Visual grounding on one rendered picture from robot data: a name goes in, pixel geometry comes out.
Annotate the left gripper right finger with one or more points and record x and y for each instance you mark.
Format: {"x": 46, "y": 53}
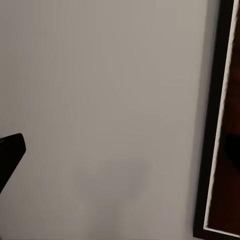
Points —
{"x": 232, "y": 149}

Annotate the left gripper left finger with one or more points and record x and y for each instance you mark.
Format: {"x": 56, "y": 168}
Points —
{"x": 12, "y": 149}

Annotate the picture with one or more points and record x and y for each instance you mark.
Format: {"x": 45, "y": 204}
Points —
{"x": 217, "y": 209}

